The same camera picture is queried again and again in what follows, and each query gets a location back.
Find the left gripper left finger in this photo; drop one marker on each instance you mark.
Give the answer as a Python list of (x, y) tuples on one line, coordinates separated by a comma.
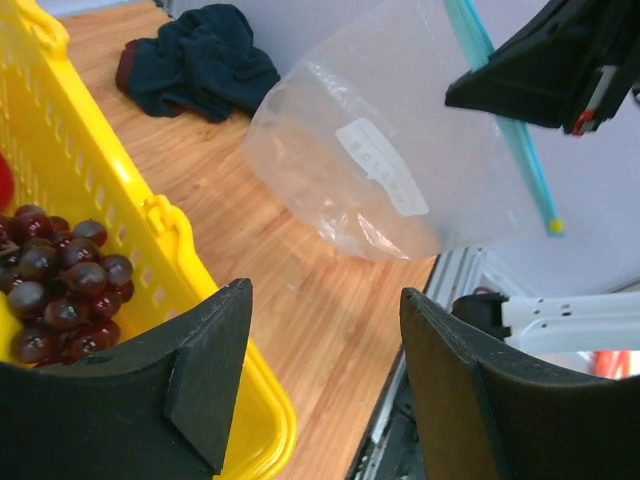
[(158, 406)]

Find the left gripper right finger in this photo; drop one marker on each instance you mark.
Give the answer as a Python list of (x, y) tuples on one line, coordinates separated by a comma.
[(485, 410)]

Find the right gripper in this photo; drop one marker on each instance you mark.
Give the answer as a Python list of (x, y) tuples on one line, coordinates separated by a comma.
[(571, 66)]

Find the clear zip top bag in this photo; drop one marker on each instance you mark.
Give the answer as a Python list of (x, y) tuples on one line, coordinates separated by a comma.
[(356, 140)]

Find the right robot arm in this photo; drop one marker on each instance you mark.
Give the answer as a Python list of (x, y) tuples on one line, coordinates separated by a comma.
[(537, 325)]

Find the purple grapes bunch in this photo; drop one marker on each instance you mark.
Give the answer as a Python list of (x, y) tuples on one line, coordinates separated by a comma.
[(59, 287)]

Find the yellow plastic basket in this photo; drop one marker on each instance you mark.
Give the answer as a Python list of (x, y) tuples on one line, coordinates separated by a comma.
[(66, 158)]

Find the red apple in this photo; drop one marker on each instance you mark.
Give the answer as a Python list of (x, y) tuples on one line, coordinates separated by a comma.
[(7, 184)]

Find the dark navy cloth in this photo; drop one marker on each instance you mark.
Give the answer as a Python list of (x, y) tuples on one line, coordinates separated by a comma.
[(204, 61)]

